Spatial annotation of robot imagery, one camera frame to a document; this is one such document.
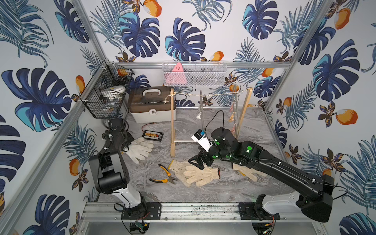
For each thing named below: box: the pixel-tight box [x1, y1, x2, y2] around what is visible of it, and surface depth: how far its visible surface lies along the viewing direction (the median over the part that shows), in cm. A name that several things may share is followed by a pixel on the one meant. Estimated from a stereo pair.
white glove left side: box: [123, 137, 154, 165], surface depth 95 cm
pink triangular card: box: [165, 62, 188, 85], surface depth 92 cm
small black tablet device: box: [141, 129, 164, 142], surface depth 105 cm
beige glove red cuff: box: [183, 165, 221, 188], surface depth 87 cm
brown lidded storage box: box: [128, 86, 177, 124], surface depth 103 cm
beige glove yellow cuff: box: [168, 159, 192, 188], surface depth 90 cm
